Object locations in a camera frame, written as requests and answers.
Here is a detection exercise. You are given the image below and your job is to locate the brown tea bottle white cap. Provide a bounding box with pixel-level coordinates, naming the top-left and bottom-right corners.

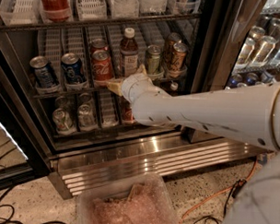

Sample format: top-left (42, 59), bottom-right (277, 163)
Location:
top-left (119, 28), bottom-right (138, 77)

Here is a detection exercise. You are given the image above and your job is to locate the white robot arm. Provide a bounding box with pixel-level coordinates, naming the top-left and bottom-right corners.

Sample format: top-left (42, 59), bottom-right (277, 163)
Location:
top-left (107, 69), bottom-right (280, 224)

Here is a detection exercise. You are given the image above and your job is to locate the steel fridge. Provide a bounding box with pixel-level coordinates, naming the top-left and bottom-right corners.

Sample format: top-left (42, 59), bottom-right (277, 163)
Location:
top-left (0, 0), bottom-right (280, 199)

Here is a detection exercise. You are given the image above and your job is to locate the red cola bottle top shelf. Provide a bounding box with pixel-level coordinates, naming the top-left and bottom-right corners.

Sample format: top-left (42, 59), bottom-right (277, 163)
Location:
top-left (41, 0), bottom-right (71, 22)

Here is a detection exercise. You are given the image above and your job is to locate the glass fridge door right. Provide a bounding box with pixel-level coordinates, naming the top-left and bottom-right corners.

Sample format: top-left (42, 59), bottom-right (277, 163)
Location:
top-left (188, 0), bottom-right (280, 147)

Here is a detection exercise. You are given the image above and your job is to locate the red cola can front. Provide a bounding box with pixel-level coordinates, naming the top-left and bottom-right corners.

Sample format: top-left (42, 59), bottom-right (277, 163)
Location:
top-left (92, 50), bottom-right (113, 87)

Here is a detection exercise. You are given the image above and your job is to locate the red cola can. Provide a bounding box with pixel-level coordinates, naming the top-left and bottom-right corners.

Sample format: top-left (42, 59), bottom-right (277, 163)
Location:
top-left (89, 38), bottom-right (109, 54)
top-left (92, 50), bottom-right (113, 87)

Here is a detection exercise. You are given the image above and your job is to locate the red can bottom front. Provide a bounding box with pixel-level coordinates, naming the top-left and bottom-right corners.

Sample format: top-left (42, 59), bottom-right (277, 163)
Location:
top-left (121, 98), bottom-right (134, 124)

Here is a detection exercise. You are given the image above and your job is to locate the silver can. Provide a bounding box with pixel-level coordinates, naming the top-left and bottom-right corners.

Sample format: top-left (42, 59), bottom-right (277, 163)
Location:
top-left (54, 96), bottom-right (69, 110)
top-left (52, 107), bottom-right (76, 136)
top-left (77, 103), bottom-right (97, 131)
top-left (78, 92), bottom-right (93, 107)

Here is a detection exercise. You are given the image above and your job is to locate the blue pepsi can right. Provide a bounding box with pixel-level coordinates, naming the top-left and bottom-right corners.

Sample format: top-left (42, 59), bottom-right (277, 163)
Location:
top-left (61, 53), bottom-right (87, 85)

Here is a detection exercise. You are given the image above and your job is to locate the blue pepsi can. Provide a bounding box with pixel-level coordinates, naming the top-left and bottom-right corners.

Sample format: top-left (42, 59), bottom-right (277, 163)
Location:
top-left (29, 56), bottom-right (59, 88)
top-left (61, 53), bottom-right (87, 85)

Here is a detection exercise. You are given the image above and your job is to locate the red cola can behind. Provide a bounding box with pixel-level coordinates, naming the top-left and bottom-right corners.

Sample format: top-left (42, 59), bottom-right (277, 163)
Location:
top-left (89, 38), bottom-right (109, 54)

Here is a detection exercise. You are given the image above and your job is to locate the green soda can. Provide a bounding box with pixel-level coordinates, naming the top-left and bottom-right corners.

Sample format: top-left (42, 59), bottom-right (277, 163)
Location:
top-left (145, 45), bottom-right (161, 75)

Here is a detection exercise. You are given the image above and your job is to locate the silver can bottom left behind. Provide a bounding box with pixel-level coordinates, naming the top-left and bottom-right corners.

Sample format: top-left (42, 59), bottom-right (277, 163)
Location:
top-left (54, 96), bottom-right (69, 110)

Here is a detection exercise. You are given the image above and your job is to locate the silver can bottom left front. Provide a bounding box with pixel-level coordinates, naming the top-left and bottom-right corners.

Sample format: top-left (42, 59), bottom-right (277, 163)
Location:
top-left (52, 107), bottom-right (76, 136)

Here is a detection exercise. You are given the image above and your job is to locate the blue pepsi can left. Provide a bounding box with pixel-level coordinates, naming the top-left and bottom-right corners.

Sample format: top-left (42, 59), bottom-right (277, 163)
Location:
top-left (29, 56), bottom-right (59, 88)

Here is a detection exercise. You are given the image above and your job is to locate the orange brown can front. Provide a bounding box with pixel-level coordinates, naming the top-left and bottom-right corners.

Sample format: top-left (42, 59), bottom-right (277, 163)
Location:
top-left (168, 42), bottom-right (187, 72)

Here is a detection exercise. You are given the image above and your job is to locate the orange brown can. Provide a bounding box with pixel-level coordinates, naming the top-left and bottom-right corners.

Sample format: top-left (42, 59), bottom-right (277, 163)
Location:
top-left (163, 32), bottom-right (181, 63)
top-left (168, 42), bottom-right (187, 72)

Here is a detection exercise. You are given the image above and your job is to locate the orange brown can behind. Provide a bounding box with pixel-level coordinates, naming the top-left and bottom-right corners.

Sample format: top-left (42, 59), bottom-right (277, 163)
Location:
top-left (163, 32), bottom-right (181, 63)

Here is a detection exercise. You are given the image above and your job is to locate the blue can compartment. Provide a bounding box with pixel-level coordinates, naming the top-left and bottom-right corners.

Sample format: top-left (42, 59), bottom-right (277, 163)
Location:
top-left (227, 74), bottom-right (242, 88)
top-left (244, 73), bottom-right (258, 87)

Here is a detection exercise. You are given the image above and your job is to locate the clear plastic bin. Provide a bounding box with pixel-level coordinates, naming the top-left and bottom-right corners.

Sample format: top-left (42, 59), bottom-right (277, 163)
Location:
top-left (76, 173), bottom-right (179, 224)

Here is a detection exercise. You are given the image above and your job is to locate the black power adapter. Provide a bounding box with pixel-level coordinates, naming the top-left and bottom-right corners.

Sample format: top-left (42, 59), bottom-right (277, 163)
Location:
top-left (232, 179), bottom-right (246, 198)

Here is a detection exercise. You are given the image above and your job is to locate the orange extension cable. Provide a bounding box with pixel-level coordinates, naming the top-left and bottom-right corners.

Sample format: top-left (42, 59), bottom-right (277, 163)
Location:
top-left (180, 155), bottom-right (258, 224)

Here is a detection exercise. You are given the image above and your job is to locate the black cable left floor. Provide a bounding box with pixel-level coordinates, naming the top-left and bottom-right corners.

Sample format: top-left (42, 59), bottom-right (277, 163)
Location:
top-left (0, 185), bottom-right (73, 224)

